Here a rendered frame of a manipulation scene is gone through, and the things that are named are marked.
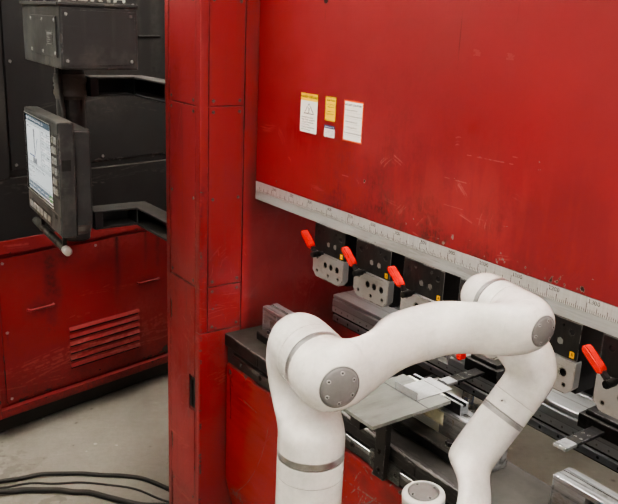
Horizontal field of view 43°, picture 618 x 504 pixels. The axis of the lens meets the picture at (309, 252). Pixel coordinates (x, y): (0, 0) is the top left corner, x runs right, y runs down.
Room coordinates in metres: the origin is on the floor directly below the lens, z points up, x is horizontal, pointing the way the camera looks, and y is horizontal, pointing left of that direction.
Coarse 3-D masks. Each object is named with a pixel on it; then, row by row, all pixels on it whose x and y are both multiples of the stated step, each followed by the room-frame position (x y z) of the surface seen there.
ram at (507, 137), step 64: (320, 0) 2.30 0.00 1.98; (384, 0) 2.08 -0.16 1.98; (448, 0) 1.90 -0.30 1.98; (512, 0) 1.75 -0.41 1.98; (576, 0) 1.62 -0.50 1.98; (320, 64) 2.29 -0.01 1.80; (384, 64) 2.07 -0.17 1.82; (448, 64) 1.88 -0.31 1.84; (512, 64) 1.73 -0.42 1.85; (576, 64) 1.60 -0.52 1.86; (320, 128) 2.28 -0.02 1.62; (384, 128) 2.05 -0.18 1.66; (448, 128) 1.87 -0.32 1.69; (512, 128) 1.71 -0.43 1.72; (576, 128) 1.58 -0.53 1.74; (256, 192) 2.56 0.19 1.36; (320, 192) 2.27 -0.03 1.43; (384, 192) 2.04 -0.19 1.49; (448, 192) 1.85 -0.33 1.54; (512, 192) 1.70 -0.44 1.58; (576, 192) 1.56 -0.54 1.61; (512, 256) 1.68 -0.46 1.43; (576, 256) 1.55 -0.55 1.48; (576, 320) 1.53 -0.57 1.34
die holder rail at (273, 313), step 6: (264, 306) 2.53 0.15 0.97; (270, 306) 2.53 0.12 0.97; (276, 306) 2.53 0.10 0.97; (282, 306) 2.53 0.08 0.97; (264, 312) 2.52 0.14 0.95; (270, 312) 2.49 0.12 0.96; (276, 312) 2.48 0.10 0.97; (282, 312) 2.48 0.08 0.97; (288, 312) 2.48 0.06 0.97; (264, 318) 2.52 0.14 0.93; (270, 318) 2.49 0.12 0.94; (276, 318) 2.46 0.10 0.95; (264, 324) 2.52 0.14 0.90; (270, 324) 2.49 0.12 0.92
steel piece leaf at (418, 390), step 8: (400, 384) 1.86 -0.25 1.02; (408, 384) 1.90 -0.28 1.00; (416, 384) 1.90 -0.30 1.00; (424, 384) 1.90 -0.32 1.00; (408, 392) 1.83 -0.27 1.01; (416, 392) 1.85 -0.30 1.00; (424, 392) 1.85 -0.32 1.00; (432, 392) 1.86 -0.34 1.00; (440, 392) 1.86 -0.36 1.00; (416, 400) 1.81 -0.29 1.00
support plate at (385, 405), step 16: (384, 384) 1.90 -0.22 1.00; (368, 400) 1.80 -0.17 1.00; (384, 400) 1.80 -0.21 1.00; (400, 400) 1.81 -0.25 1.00; (432, 400) 1.81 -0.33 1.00; (448, 400) 1.82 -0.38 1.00; (352, 416) 1.73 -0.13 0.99; (368, 416) 1.71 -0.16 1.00; (384, 416) 1.72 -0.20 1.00; (400, 416) 1.72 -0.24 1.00
